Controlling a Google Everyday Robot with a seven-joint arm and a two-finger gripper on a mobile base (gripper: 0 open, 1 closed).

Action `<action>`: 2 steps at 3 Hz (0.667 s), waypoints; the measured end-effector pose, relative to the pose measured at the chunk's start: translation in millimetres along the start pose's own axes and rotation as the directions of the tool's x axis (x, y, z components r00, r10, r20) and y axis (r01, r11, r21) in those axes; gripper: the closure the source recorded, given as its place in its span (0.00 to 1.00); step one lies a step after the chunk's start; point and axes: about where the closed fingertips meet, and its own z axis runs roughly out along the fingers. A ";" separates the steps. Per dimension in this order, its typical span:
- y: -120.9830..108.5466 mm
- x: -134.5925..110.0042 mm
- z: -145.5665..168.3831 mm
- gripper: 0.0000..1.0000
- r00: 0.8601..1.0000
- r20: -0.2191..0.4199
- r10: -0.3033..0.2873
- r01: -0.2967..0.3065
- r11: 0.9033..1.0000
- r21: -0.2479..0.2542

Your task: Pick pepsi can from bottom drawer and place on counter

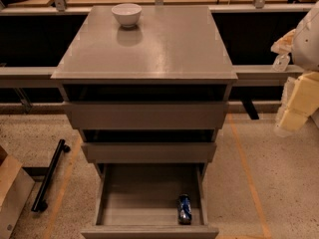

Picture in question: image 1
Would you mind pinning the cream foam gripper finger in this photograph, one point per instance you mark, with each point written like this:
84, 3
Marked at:
300, 100

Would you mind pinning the blue pepsi can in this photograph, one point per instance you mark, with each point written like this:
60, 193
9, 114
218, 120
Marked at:
184, 210

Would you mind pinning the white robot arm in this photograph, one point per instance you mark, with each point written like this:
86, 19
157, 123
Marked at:
302, 43

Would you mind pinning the grey drawer cabinet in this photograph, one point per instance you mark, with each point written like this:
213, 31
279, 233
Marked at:
173, 55

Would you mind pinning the open bottom drawer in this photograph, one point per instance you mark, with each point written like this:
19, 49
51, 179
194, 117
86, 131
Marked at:
139, 201

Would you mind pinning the grey middle drawer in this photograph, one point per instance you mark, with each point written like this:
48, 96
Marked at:
166, 152

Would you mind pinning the grey drawer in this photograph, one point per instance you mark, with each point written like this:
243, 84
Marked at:
166, 152
146, 116

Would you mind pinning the grey top drawer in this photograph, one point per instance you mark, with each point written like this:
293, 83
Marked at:
146, 116

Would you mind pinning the clear sanitizer pump bottle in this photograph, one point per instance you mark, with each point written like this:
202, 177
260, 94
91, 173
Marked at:
281, 62

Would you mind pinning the white ceramic bowl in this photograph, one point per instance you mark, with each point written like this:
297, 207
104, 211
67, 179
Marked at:
127, 14

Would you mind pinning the black metal bar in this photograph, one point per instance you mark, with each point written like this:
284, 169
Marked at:
40, 203

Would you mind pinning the cardboard box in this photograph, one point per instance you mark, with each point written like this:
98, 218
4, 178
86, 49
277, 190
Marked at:
15, 187

